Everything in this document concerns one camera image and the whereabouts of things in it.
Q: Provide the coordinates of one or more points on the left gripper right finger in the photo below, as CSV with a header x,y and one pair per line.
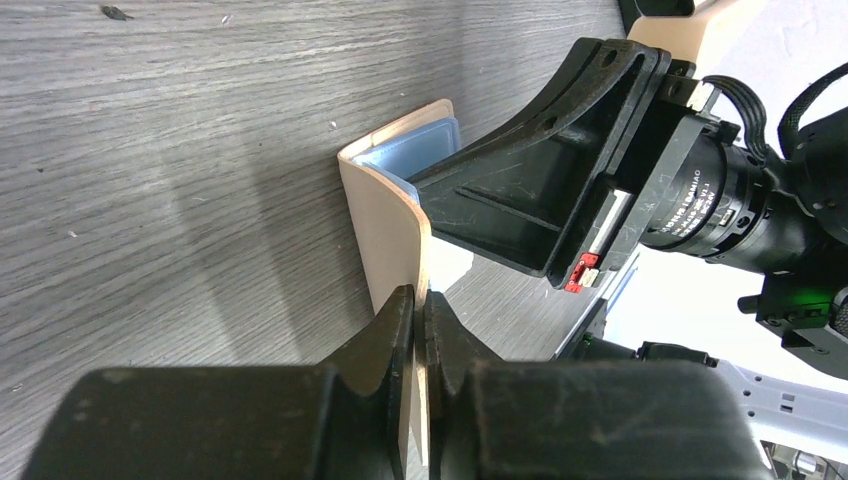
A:
x,y
606,417

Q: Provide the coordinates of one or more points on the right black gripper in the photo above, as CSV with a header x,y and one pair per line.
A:
x,y
660,158

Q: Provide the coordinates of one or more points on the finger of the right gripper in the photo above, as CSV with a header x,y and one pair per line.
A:
x,y
556,86

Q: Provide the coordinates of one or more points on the beige leather card holder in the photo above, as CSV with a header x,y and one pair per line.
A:
x,y
391,212

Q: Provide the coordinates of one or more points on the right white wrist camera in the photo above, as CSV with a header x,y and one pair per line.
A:
x,y
702,37

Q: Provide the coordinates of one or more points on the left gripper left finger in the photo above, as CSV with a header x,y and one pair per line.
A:
x,y
342,418

